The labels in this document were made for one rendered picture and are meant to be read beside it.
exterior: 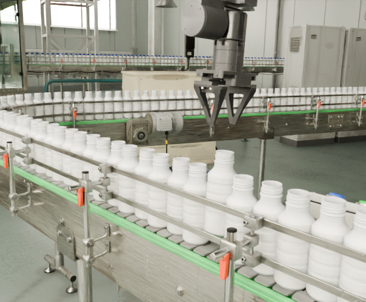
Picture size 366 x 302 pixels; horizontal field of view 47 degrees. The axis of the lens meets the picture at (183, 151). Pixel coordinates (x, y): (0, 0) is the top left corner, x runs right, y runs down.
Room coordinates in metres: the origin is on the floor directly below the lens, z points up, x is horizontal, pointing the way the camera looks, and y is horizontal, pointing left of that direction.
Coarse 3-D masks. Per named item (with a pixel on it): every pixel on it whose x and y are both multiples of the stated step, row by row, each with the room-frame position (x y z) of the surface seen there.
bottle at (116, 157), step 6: (114, 144) 1.03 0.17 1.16; (120, 144) 1.03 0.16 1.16; (114, 150) 1.03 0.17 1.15; (120, 150) 1.03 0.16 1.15; (114, 156) 1.03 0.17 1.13; (120, 156) 1.03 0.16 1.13; (108, 162) 1.03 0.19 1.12; (114, 162) 1.02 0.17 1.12; (108, 174) 1.03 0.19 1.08; (114, 174) 1.02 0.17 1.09; (114, 180) 1.02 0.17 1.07; (108, 186) 1.03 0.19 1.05; (114, 186) 1.02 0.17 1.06; (114, 192) 1.02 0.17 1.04; (114, 204) 1.02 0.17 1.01
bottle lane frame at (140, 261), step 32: (0, 160) 1.49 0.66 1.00; (0, 192) 1.50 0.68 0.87; (32, 192) 1.30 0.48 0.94; (64, 192) 1.14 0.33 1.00; (32, 224) 1.31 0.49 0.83; (64, 224) 1.15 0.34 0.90; (96, 224) 1.02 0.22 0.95; (128, 224) 0.92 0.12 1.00; (128, 256) 0.92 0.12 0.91; (160, 256) 0.84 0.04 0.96; (192, 256) 0.77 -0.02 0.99; (128, 288) 0.92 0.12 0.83; (160, 288) 0.84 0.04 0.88; (192, 288) 0.77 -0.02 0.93; (256, 288) 0.66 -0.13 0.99
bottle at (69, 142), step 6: (66, 132) 1.20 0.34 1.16; (72, 132) 1.20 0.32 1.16; (66, 138) 1.21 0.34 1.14; (72, 138) 1.20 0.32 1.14; (66, 144) 1.20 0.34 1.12; (72, 144) 1.19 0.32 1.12; (66, 156) 1.19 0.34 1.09; (66, 162) 1.19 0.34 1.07; (66, 168) 1.19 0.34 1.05; (66, 180) 1.19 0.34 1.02
